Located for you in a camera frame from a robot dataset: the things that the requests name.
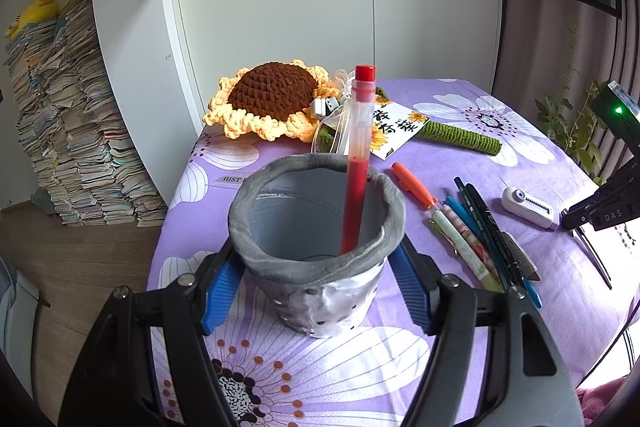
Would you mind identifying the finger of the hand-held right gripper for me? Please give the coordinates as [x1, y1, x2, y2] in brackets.
[560, 162, 640, 233]

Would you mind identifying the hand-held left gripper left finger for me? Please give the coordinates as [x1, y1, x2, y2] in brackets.
[59, 239, 251, 427]

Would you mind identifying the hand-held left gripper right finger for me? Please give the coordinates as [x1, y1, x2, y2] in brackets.
[387, 237, 586, 427]

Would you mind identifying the floral white pen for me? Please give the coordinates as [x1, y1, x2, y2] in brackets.
[429, 207, 503, 293]

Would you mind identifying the grey fabric pen holder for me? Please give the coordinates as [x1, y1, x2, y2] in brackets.
[229, 153, 407, 337]

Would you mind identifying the dark teal pen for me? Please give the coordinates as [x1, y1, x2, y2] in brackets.
[453, 177, 523, 288]

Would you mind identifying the orange pen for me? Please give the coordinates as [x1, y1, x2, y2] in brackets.
[391, 162, 443, 211]

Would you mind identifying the black marker pen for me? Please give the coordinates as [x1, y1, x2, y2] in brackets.
[466, 184, 542, 282]

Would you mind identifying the blue pen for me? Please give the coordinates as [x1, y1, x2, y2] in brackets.
[445, 196, 543, 309]

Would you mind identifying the red gel pen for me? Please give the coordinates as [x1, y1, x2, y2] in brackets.
[340, 65, 377, 255]

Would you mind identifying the green potted plant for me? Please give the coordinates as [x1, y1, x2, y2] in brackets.
[535, 24, 616, 185]

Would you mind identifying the striped purple curtain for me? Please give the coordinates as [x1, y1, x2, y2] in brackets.
[570, 0, 640, 188]

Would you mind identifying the white correction tape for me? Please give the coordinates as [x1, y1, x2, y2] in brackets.
[501, 187, 561, 229]

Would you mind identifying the white eraser with sleeve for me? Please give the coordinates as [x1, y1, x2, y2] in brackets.
[500, 231, 542, 282]

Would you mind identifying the purple floral tablecloth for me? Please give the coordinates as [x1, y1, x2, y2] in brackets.
[146, 78, 640, 427]

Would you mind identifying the green crochet stem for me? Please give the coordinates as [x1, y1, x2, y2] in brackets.
[417, 119, 502, 156]

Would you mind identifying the sunflower print card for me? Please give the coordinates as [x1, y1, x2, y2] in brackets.
[367, 101, 431, 160]

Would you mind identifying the clear plastic bag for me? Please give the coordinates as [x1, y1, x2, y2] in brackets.
[312, 69, 373, 155]

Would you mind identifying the pink blanket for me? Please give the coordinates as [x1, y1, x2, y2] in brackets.
[575, 384, 640, 427]

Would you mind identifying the white plug adapter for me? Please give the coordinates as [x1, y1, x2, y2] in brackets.
[309, 97, 341, 120]

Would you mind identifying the crochet sunflower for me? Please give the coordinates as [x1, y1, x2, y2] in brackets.
[202, 59, 333, 142]

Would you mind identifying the pale grey box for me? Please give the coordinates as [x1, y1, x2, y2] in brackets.
[0, 254, 51, 400]

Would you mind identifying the tall pile of books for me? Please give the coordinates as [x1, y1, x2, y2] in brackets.
[5, 0, 168, 228]

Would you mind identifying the white cabinet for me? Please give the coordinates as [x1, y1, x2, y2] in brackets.
[90, 0, 503, 212]

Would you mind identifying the yellow plush toy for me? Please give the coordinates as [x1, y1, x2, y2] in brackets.
[4, 0, 60, 40]

